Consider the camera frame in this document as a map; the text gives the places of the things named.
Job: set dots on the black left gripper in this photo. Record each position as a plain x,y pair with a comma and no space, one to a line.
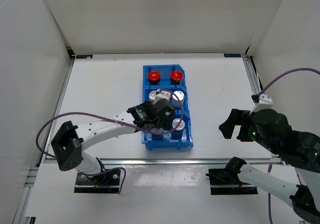
165,123

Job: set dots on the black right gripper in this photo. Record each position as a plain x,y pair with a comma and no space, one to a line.
237,117

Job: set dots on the white lid spice jar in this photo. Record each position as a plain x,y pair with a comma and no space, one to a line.
167,137
178,125

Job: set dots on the silver lid white shaker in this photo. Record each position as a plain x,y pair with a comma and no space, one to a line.
153,96

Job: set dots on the silver lid blue-striped shaker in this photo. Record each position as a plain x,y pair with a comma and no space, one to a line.
178,98

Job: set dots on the red lid dark sauce jar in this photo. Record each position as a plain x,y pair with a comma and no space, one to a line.
154,77

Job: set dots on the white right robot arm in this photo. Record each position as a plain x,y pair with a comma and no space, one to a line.
298,149

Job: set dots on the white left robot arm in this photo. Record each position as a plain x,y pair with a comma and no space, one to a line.
71,141

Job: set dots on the blue plastic divided bin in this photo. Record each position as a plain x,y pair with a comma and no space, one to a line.
168,81

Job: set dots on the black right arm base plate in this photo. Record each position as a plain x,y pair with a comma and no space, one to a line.
224,183

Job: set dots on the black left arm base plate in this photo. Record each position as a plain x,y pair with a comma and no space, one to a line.
106,183

